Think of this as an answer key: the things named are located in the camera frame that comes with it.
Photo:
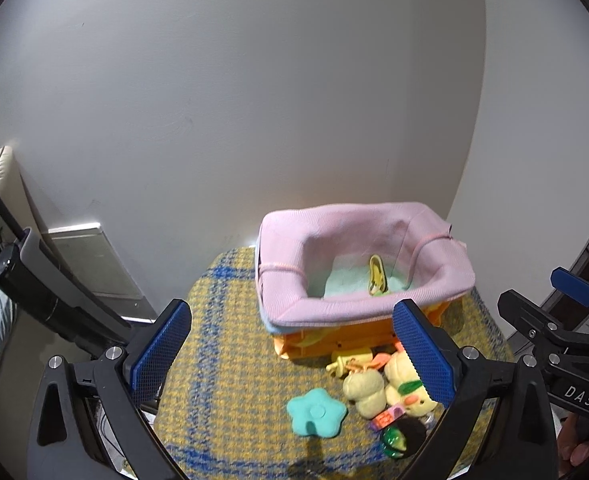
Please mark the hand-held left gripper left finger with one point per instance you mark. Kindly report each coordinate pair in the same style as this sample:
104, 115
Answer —
160, 350

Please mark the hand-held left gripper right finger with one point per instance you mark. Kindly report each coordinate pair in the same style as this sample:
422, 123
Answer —
423, 355

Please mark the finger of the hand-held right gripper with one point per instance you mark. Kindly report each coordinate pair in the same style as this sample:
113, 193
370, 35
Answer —
574, 285
524, 312

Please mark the yellow duck plush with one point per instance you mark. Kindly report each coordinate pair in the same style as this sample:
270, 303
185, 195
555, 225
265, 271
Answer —
399, 375

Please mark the cream plush toy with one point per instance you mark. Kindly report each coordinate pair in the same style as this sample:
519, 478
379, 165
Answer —
364, 392

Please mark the pink orange toy block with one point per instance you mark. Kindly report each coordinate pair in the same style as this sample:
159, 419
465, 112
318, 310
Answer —
387, 416

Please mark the yellow toy bottle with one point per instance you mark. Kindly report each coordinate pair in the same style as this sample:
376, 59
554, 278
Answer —
347, 360

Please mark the dark round plush toy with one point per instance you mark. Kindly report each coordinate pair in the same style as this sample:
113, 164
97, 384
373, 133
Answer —
413, 432

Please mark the green plastic toy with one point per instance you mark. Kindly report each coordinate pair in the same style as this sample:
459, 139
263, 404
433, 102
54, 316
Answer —
392, 442

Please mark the orange plastic basket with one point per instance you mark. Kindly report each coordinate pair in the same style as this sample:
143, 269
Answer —
314, 345

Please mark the teal star plush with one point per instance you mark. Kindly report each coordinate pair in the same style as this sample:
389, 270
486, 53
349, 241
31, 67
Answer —
317, 410

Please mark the person's right hand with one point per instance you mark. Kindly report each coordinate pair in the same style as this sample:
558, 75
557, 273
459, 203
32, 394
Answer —
582, 452

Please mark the yellow blue plaid blanket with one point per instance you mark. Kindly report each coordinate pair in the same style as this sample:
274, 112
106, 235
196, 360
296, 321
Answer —
224, 360

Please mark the yellow banana toy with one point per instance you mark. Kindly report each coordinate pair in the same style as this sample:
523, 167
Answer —
377, 275

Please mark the teal towel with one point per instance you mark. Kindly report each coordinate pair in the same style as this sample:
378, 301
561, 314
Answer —
344, 280

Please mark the pink knit cloth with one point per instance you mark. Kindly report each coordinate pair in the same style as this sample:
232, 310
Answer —
324, 230

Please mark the beige cushion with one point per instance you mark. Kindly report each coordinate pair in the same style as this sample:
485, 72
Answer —
4, 170

